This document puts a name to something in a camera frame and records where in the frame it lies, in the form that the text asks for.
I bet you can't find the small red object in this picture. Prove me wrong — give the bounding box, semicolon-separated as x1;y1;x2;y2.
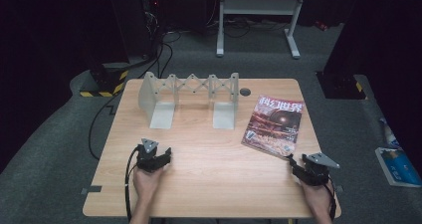
314;19;329;32

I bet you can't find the blue packet on floor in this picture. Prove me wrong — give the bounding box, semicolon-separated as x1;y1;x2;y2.
374;146;422;189

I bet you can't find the person's right hand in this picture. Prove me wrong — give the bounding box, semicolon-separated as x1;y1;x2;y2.
299;179;334;216

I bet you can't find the black floor cable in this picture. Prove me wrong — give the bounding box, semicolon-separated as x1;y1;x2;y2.
87;94;117;161

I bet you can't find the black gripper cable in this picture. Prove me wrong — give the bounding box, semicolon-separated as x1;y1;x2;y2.
123;145;141;223
322;179;338;222

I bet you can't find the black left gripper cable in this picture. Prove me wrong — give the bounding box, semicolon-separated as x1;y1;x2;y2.
123;145;141;223

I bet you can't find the white metal stand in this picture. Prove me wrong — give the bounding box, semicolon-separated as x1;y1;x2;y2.
215;0;309;60

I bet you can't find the white expandable book rack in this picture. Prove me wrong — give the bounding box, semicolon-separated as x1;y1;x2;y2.
137;71;240;130

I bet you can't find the white and blue bag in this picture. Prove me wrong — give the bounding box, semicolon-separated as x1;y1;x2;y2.
378;116;403;149

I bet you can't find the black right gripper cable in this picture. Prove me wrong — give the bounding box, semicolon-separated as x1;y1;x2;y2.
322;179;338;222

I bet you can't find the black base with yellow mark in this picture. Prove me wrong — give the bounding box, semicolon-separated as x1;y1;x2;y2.
315;71;368;101

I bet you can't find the person's left hand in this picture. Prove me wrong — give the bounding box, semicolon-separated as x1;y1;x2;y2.
132;164;166;202

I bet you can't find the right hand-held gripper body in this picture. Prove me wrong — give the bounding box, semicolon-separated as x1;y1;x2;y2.
300;151;341;187

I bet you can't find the black cable bundle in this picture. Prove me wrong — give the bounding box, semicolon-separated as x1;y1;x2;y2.
136;30;183;80

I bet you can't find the black yellow striped base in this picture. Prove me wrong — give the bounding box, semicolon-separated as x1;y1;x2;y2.
79;62;130;99

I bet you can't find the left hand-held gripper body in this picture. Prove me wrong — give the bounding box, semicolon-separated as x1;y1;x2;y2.
134;137;167;173

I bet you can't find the red cover magazine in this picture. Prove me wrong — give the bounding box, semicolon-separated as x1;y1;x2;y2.
240;94;306;159

